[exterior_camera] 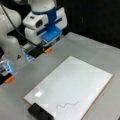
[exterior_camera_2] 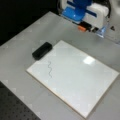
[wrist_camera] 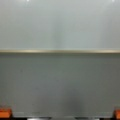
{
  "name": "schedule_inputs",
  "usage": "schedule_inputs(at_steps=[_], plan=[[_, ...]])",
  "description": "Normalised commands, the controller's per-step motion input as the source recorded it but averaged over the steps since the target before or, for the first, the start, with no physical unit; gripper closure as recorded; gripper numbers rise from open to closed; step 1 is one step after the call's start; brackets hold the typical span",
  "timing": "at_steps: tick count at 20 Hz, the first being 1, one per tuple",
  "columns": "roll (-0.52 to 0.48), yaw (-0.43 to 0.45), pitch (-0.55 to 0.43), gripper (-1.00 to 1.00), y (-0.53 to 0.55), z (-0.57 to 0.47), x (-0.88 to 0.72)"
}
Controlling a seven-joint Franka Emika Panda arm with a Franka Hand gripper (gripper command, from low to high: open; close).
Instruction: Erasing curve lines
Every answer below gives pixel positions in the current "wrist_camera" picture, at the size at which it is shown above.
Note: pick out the white whiteboard panel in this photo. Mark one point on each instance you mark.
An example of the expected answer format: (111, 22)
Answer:
(90, 25)

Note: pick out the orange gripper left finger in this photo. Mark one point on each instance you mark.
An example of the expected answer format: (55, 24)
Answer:
(5, 113)

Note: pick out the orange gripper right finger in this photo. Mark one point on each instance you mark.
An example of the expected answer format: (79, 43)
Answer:
(117, 114)

